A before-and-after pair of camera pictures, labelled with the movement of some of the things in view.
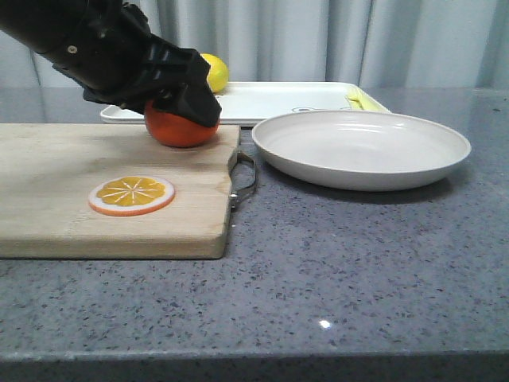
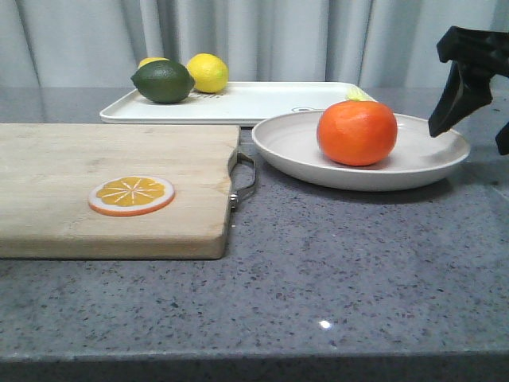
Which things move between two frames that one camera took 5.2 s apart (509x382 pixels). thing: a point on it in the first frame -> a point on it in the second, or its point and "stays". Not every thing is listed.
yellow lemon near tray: (217, 77) stays
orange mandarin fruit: (176, 130) -> (357, 133)
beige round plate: (361, 150) stays
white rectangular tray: (242, 103) stays
